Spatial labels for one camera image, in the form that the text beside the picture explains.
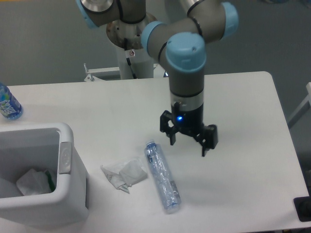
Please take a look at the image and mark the white trash can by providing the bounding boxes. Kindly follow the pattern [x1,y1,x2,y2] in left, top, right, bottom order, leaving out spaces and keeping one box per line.
[0,123,89,226]

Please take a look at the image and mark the white pedestal base frame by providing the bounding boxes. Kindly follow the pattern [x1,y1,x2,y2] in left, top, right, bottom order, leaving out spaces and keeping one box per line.
[84,63,168,82]

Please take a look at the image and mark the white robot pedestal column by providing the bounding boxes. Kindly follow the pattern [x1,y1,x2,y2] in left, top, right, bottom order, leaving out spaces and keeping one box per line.
[106,13,156,80]

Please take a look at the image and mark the white frame at right edge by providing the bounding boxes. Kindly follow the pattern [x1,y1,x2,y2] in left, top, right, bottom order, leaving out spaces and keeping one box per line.
[287,82,311,129]

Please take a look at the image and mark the clear crushed plastic bottle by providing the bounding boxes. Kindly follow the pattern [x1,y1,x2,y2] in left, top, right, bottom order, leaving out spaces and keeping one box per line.
[144,139,181,214]

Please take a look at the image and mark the clear plastic wrapper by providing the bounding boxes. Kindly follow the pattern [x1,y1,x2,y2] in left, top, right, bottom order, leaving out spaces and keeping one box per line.
[100,157,148,194]

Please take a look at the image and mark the white tissue in bin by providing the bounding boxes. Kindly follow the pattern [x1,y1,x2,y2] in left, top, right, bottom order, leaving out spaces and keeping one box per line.
[16,168,52,196]

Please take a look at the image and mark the blue labelled water bottle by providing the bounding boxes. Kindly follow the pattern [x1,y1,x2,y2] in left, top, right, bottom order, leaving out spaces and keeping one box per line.
[0,83,23,120]

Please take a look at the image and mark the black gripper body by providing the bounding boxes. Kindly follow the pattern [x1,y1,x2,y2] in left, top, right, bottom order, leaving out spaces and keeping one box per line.
[171,104,204,136]

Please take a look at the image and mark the black object at table edge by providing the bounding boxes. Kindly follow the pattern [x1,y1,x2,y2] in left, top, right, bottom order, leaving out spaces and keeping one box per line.
[294,196,311,222]

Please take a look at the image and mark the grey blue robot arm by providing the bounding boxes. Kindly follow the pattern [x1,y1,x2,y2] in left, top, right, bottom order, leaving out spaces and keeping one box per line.
[76,0,239,153]

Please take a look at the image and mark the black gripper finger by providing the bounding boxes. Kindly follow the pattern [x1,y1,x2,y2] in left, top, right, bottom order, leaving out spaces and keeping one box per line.
[160,110,180,146]
[194,124,218,157]

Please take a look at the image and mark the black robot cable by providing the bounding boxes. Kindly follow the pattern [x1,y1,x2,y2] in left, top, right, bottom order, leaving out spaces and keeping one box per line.
[123,37,137,80]

